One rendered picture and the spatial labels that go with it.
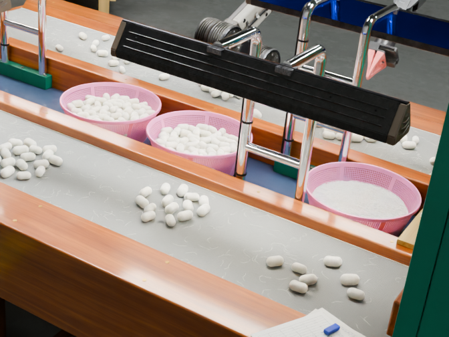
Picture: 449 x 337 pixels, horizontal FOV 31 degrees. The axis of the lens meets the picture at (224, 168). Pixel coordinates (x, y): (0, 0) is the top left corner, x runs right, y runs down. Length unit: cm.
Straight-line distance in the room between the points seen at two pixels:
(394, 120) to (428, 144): 80
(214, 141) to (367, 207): 44
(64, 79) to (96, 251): 99
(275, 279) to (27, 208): 52
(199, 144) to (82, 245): 57
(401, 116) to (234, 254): 44
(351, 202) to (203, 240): 39
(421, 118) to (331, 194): 53
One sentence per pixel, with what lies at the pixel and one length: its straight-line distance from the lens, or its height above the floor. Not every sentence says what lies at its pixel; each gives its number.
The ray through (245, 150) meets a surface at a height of 83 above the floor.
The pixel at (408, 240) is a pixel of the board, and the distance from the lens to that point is 168.
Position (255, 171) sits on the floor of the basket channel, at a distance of 206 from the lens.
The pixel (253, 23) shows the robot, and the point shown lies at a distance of 287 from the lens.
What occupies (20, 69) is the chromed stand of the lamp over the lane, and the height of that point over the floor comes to 71.
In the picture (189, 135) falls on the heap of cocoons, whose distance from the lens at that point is 206.
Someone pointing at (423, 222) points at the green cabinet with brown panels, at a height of 114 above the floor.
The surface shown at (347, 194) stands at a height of 74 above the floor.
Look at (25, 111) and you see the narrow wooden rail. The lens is 210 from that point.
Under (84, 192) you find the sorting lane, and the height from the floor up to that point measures 74.
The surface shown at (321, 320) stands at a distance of 142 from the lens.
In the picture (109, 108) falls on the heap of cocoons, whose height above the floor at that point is 74.
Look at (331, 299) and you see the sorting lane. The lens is 152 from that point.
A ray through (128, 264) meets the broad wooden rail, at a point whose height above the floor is 76.
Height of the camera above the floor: 162
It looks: 27 degrees down
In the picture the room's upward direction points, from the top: 6 degrees clockwise
